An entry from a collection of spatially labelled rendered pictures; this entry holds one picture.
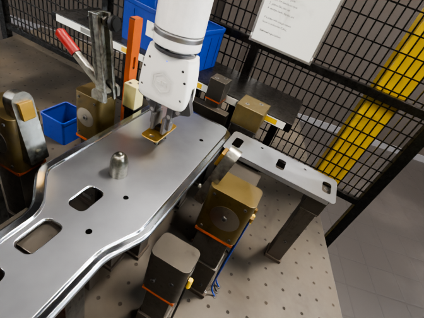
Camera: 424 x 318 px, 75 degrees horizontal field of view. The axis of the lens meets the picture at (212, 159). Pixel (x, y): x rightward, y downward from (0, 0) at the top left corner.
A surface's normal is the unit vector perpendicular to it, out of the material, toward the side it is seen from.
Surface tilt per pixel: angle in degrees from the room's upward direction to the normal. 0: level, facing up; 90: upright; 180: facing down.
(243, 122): 90
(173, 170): 0
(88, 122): 90
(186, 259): 0
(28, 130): 78
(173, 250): 0
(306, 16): 90
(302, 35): 90
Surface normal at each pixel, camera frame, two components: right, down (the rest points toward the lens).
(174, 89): -0.33, 0.51
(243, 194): 0.28, -0.75
